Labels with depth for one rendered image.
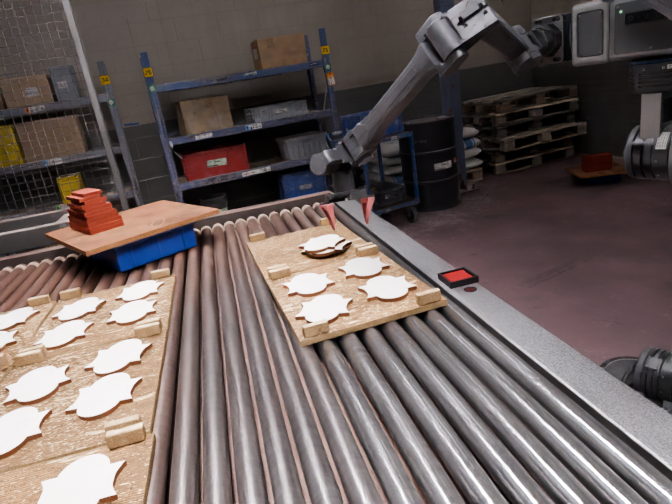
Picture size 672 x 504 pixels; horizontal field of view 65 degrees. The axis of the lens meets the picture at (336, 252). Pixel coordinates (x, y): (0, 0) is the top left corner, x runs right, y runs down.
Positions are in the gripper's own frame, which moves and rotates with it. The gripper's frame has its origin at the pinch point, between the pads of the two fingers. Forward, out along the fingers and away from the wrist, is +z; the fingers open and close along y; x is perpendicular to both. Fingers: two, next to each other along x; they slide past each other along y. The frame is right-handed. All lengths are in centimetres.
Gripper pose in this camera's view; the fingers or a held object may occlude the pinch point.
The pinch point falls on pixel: (350, 224)
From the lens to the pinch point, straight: 145.6
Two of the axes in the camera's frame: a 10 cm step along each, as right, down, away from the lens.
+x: -2.8, -0.8, 9.6
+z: 1.6, 9.8, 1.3
